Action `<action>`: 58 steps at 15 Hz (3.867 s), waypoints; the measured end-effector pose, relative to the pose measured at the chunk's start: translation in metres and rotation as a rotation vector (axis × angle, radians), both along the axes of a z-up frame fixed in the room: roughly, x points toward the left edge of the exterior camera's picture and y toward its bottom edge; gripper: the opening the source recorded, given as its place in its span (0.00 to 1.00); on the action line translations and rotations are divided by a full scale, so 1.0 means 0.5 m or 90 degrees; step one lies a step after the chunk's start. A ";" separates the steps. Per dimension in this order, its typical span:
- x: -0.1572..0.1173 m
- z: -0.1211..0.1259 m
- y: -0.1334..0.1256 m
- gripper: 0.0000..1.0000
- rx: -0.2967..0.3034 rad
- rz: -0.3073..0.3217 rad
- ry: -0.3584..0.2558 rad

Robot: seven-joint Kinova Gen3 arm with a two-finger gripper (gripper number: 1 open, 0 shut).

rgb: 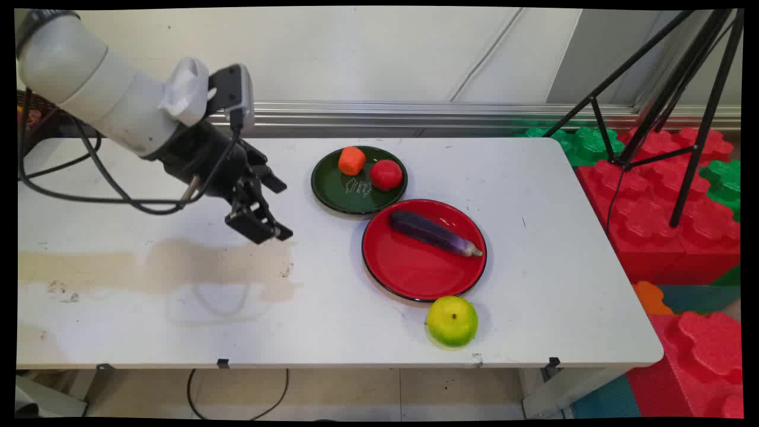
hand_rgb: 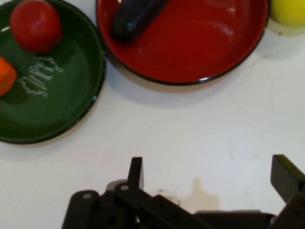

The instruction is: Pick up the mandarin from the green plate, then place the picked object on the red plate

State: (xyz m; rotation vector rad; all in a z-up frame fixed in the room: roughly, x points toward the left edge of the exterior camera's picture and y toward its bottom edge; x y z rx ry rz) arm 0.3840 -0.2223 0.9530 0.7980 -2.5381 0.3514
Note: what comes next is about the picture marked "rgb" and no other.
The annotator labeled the black floor cable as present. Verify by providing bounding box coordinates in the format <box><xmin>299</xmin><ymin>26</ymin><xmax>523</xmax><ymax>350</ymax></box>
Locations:
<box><xmin>187</xmin><ymin>368</ymin><xmax>290</xmax><ymax>421</ymax></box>

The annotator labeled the yellow-green toy apple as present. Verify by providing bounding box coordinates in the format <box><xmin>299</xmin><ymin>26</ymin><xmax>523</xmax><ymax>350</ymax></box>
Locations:
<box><xmin>426</xmin><ymin>296</ymin><xmax>479</xmax><ymax>348</ymax></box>

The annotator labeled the orange toy fruit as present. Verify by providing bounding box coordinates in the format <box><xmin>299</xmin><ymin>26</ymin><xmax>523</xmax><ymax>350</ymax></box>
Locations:
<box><xmin>339</xmin><ymin>146</ymin><xmax>366</xmax><ymax>176</ymax></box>

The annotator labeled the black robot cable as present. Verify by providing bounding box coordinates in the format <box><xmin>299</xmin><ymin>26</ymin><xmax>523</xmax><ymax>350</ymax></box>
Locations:
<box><xmin>18</xmin><ymin>89</ymin><xmax>245</xmax><ymax>215</ymax></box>

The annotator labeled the black tripod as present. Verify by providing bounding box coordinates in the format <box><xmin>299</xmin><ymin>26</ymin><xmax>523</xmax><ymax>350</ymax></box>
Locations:
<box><xmin>543</xmin><ymin>9</ymin><xmax>745</xmax><ymax>229</ymax></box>

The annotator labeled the purple toy eggplant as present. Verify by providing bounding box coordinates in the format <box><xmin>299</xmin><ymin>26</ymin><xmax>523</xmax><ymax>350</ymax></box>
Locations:
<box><xmin>389</xmin><ymin>210</ymin><xmax>484</xmax><ymax>258</ymax></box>

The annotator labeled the red plate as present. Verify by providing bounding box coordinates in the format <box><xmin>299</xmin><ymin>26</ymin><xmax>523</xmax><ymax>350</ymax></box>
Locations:
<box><xmin>361</xmin><ymin>199</ymin><xmax>487</xmax><ymax>303</ymax></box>

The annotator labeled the grey table leg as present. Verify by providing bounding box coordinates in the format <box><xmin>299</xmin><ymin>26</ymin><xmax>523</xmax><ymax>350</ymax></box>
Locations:
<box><xmin>15</xmin><ymin>372</ymin><xmax>88</xmax><ymax>419</ymax></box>

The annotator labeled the orange foam piece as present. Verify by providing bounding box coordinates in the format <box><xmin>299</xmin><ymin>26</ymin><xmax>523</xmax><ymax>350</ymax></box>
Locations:
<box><xmin>632</xmin><ymin>281</ymin><xmax>674</xmax><ymax>316</ymax></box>

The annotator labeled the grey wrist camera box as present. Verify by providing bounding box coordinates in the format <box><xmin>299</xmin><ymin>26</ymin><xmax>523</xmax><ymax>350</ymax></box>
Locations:
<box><xmin>208</xmin><ymin>64</ymin><xmax>256</xmax><ymax>132</ymax></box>

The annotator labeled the teal foam block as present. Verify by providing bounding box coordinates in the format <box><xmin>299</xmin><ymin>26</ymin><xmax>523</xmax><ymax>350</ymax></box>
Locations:
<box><xmin>657</xmin><ymin>266</ymin><xmax>742</xmax><ymax>315</ymax></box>

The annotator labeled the teal foam mat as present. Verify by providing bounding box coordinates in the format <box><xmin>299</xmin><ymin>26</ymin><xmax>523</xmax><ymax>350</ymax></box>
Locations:
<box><xmin>571</xmin><ymin>374</ymin><xmax>642</xmax><ymax>419</ymax></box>

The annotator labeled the dark green plate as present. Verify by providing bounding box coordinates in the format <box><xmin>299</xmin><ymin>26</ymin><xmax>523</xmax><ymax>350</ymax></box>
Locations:
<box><xmin>311</xmin><ymin>145</ymin><xmax>409</xmax><ymax>216</ymax></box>

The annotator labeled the green foam block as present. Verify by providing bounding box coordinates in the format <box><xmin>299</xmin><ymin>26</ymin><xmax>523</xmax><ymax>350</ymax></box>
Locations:
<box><xmin>700</xmin><ymin>159</ymin><xmax>742</xmax><ymax>221</ymax></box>
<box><xmin>516</xmin><ymin>125</ymin><xmax>626</xmax><ymax>168</ymax></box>

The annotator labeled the aluminium wall rail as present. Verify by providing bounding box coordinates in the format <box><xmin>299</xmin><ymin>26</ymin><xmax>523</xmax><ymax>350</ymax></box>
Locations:
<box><xmin>205</xmin><ymin>101</ymin><xmax>742</xmax><ymax>132</ymax></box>

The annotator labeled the large red foam block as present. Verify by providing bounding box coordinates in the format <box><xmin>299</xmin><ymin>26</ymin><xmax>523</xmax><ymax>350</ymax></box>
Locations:
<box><xmin>576</xmin><ymin>126</ymin><xmax>741</xmax><ymax>285</ymax></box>

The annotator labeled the white table leg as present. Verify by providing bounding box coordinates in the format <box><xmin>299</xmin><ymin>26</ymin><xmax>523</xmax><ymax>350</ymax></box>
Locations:
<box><xmin>522</xmin><ymin>367</ymin><xmax>630</xmax><ymax>419</ymax></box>

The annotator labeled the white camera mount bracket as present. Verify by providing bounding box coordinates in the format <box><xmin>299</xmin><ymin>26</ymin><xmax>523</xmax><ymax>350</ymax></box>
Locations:
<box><xmin>159</xmin><ymin>57</ymin><xmax>215</xmax><ymax>126</ymax></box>

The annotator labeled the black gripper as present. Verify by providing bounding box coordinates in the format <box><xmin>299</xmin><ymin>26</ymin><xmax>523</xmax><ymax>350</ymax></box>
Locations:
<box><xmin>155</xmin><ymin>122</ymin><xmax>294</xmax><ymax>245</ymax></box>

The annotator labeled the red toy tomato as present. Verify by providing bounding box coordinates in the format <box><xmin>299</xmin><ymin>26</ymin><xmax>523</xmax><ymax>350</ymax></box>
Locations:
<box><xmin>370</xmin><ymin>160</ymin><xmax>403</xmax><ymax>192</ymax></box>

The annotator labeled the dark wicker basket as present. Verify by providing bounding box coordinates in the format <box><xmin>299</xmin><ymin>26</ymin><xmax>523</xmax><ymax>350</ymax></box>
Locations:
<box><xmin>18</xmin><ymin>89</ymin><xmax>98</xmax><ymax>158</ymax></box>

